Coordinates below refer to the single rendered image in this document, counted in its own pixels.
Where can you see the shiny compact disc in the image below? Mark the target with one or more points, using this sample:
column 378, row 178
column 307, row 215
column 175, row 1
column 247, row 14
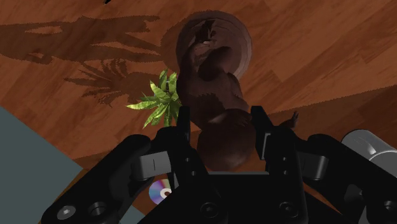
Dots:
column 158, row 192

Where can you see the grey metal cylinder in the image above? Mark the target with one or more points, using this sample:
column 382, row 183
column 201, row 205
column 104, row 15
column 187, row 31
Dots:
column 372, row 149

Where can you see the green leafy plant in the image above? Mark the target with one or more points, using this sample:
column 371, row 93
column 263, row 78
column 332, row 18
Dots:
column 161, row 99

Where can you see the brown animal figure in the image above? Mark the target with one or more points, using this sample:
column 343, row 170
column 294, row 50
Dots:
column 214, row 93

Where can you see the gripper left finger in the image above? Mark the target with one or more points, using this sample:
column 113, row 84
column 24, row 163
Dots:
column 102, row 186

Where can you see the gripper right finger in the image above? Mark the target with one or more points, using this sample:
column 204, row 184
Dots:
column 341, row 173

